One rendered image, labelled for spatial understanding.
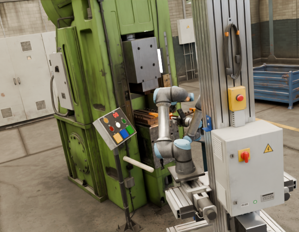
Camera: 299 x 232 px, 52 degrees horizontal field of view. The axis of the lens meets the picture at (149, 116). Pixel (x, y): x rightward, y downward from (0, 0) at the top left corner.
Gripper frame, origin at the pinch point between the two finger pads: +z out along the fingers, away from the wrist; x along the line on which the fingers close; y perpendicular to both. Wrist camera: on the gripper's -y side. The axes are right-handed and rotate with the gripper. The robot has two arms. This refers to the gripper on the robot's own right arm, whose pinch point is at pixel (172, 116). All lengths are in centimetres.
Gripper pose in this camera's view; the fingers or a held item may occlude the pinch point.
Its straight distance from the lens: 296.6
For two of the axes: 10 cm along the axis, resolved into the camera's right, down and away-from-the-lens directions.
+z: -6.1, -1.2, 7.9
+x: 7.8, -2.8, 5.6
